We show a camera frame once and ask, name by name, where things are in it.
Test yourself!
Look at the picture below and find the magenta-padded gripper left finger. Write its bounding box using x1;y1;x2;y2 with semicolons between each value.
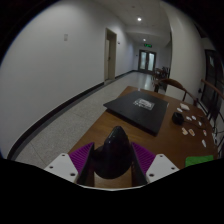
44;142;96;187

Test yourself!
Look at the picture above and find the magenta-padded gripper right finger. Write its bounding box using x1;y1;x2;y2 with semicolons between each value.
130;142;180;187

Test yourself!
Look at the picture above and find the black computer mouse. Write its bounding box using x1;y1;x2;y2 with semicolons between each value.
90;125;136;180

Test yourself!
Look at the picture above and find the green mouse pad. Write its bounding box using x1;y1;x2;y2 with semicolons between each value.
185;154;215;168

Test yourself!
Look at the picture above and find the small black box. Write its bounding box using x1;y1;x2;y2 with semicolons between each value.
171;111;185;126

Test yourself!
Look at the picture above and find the closed black laptop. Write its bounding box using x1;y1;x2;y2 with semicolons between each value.
103;90;170;137

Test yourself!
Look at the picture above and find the curved wooden chair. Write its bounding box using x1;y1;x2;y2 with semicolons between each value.
153;78;198;105

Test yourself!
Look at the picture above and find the glass double door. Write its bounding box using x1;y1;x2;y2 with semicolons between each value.
138;49;157;73

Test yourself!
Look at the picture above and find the open side doorway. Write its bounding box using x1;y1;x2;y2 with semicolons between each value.
104;28;118;82

